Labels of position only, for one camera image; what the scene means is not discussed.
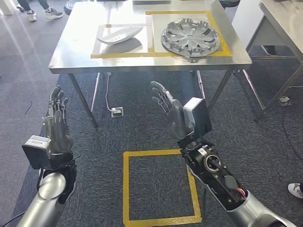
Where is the silver wheel hubcap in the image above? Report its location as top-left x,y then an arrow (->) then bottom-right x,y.
160,17 -> 221,59

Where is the person's shoe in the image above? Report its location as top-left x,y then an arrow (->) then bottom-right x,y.
287,182 -> 303,200

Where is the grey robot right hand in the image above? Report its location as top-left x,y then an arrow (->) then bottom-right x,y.
150,80 -> 190,142

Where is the person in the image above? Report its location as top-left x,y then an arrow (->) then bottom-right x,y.
16,0 -> 64,22

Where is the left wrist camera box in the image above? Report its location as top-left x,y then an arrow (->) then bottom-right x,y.
21,135 -> 53,171

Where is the white power cable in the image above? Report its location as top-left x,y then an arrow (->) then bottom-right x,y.
104,72 -> 113,112

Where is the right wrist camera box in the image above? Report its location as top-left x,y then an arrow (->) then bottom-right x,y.
183,96 -> 212,140

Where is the white desk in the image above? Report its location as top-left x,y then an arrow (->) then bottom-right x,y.
231,0 -> 264,50

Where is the steel side table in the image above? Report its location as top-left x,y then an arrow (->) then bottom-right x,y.
242,0 -> 303,122

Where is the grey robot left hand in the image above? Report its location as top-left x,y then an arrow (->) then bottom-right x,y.
43,84 -> 73,155

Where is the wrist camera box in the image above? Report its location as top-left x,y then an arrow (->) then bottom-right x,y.
183,96 -> 212,140
21,135 -> 53,171

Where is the steel workbench table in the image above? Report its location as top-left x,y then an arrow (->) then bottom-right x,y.
48,0 -> 252,128

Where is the black ribbed stool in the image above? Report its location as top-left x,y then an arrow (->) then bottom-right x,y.
63,0 -> 79,16

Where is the white plastic shell part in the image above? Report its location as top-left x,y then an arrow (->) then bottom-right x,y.
96,26 -> 144,46

